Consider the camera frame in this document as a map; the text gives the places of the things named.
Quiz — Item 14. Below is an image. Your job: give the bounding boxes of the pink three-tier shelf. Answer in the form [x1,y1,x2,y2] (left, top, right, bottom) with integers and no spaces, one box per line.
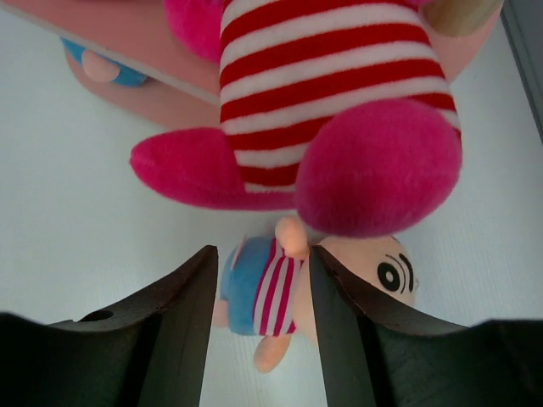
[0,0,506,132]

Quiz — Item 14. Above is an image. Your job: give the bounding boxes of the boy doll plush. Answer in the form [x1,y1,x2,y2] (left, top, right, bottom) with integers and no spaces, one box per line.
[212,215,418,373]
[60,37,148,87]

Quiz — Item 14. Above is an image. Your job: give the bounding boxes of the aluminium frame post right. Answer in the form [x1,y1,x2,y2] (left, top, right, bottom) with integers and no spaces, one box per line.
[501,0,543,138]

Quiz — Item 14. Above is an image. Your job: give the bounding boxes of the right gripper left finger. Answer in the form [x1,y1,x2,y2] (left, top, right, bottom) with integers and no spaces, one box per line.
[1,246,218,406]

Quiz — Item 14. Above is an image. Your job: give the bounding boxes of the panda plush yellow glasses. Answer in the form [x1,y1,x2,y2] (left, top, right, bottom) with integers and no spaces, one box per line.
[130,1,462,237]
[163,0,224,64]

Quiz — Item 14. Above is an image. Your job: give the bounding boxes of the boy doll plush on shelf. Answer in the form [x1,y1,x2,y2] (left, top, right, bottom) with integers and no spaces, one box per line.
[60,37,148,87]

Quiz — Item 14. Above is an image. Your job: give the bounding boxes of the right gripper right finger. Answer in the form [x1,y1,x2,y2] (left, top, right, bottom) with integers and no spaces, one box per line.
[310,247,542,406]

